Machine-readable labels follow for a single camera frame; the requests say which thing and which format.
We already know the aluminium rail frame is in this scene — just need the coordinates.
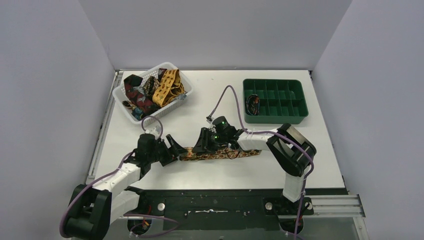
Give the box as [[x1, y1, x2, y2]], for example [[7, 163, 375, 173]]
[[66, 194, 366, 240]]

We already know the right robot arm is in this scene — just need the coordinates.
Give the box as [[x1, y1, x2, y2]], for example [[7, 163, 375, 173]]
[[191, 116, 317, 203]]

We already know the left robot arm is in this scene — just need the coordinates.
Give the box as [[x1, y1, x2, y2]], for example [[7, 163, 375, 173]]
[[59, 133, 188, 240]]

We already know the rolled dark patterned tie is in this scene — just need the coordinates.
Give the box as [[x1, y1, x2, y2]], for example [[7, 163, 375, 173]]
[[245, 94, 260, 116]]

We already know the beige paisley patterned tie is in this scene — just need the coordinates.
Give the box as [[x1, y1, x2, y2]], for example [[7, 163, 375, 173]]
[[179, 147, 262, 162]]

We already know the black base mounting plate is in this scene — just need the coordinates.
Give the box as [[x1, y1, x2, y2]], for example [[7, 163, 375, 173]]
[[130, 189, 314, 231]]

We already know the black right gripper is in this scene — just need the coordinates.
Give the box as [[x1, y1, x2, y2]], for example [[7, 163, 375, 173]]
[[192, 127, 227, 154]]

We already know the dark brown patterned tie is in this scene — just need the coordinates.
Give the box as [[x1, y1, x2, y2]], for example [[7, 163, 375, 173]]
[[143, 68, 167, 98]]

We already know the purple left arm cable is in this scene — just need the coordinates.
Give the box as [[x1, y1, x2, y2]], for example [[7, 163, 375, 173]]
[[58, 115, 180, 239]]

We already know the yellow patterned tie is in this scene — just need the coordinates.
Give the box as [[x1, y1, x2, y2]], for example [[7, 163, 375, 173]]
[[152, 69, 185, 108]]

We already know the green divided plastic tray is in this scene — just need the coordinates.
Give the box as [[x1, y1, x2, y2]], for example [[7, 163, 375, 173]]
[[242, 78, 309, 125]]

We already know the dark red patterned tie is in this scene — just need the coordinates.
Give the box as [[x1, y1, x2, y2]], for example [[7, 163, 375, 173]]
[[123, 74, 159, 115]]

